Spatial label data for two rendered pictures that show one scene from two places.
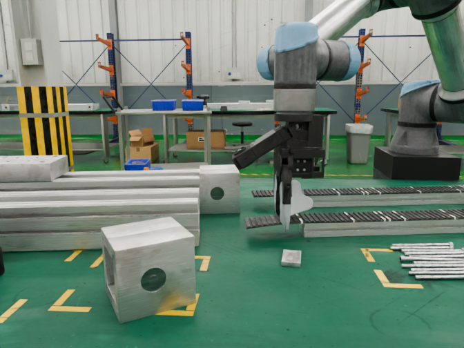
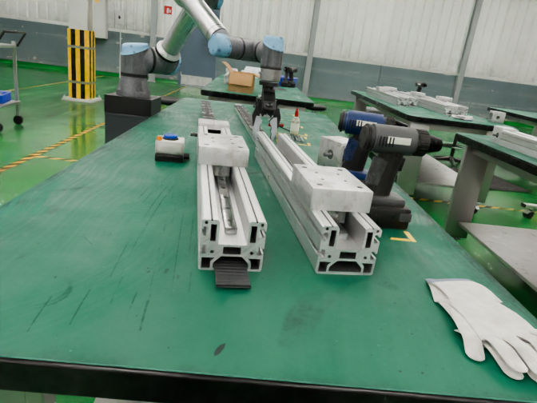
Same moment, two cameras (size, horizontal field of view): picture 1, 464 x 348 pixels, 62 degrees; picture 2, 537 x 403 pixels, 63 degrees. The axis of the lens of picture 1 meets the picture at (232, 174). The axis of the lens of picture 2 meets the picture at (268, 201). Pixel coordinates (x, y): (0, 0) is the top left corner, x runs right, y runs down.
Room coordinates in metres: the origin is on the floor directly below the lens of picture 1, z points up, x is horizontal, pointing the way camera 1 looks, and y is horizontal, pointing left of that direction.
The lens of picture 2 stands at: (0.88, 1.49, 1.11)
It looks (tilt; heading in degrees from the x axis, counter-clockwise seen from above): 19 degrees down; 262
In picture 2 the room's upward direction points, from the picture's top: 7 degrees clockwise
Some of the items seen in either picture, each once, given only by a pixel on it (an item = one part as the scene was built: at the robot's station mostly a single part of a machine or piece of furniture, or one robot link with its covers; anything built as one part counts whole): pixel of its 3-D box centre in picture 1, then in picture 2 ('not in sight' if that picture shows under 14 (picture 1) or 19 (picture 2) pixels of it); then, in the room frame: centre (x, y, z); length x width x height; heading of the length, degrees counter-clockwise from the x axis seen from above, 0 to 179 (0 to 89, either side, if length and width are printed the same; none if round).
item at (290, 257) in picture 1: (291, 257); not in sight; (0.60, -0.10, 0.78); 0.05 x 0.03 x 0.01; 169
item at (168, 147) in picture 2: not in sight; (173, 148); (1.01, 0.20, 0.81); 0.10 x 0.08 x 0.06; 4
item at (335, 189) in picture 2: not in sight; (328, 193); (0.66, 0.71, 0.87); 0.16 x 0.11 x 0.07; 94
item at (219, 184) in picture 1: (219, 186); (208, 135); (0.91, 0.03, 0.83); 0.12 x 0.09 x 0.10; 4
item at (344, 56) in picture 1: (324, 61); (249, 50); (0.79, -0.18, 1.11); 0.11 x 0.11 x 0.08; 38
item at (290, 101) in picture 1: (293, 101); (269, 75); (0.72, -0.11, 1.03); 0.08 x 0.08 x 0.05
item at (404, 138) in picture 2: not in sight; (399, 177); (0.48, 0.60, 0.89); 0.20 x 0.08 x 0.22; 179
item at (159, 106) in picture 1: (161, 145); not in sight; (3.98, 0.72, 0.50); 1.03 x 0.55 x 1.01; 98
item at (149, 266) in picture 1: (145, 261); (336, 153); (0.49, 0.12, 0.83); 0.11 x 0.10 x 0.10; 28
